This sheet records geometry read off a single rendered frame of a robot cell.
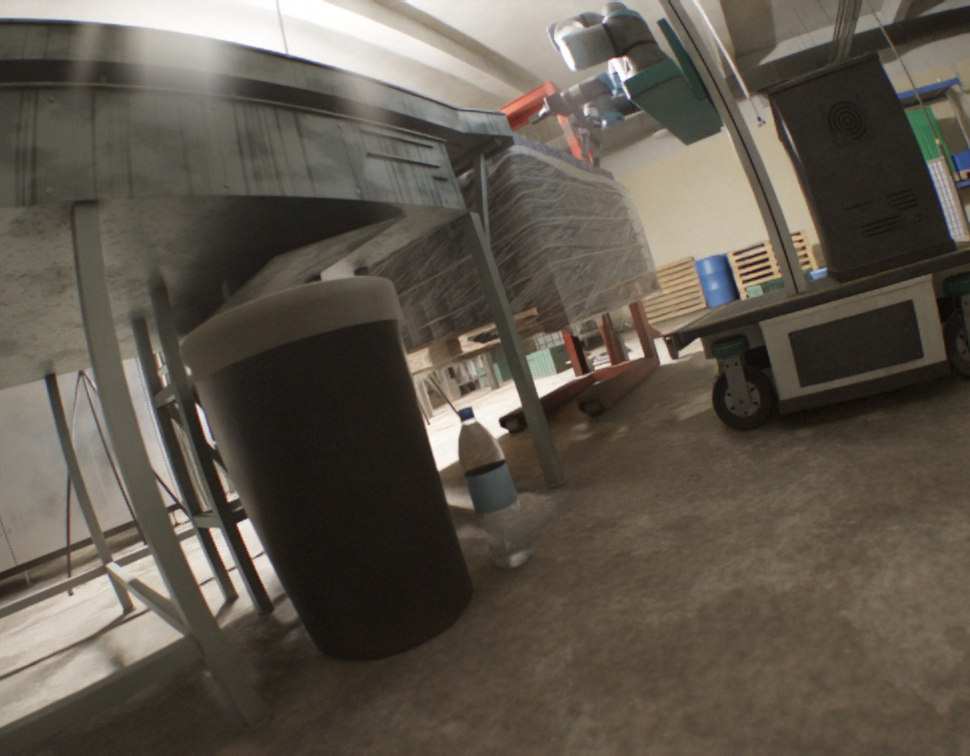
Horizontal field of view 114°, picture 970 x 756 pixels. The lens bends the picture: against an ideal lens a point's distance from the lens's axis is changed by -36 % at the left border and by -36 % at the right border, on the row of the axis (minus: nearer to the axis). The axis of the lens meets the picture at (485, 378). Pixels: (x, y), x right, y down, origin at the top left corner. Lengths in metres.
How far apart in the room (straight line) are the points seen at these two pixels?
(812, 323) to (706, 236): 9.36
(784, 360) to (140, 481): 1.29
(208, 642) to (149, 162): 0.72
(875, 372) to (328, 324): 1.16
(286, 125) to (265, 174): 0.15
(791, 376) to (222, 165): 1.29
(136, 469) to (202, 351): 0.21
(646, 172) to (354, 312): 10.38
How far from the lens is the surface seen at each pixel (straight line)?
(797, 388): 1.27
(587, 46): 1.46
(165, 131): 0.91
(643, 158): 11.02
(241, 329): 0.72
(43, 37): 0.97
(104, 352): 0.72
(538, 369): 5.37
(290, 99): 1.13
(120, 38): 0.99
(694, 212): 10.62
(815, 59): 10.52
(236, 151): 0.94
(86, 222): 0.79
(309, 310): 0.70
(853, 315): 1.24
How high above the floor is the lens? 0.41
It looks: 2 degrees down
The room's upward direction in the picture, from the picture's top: 18 degrees counter-clockwise
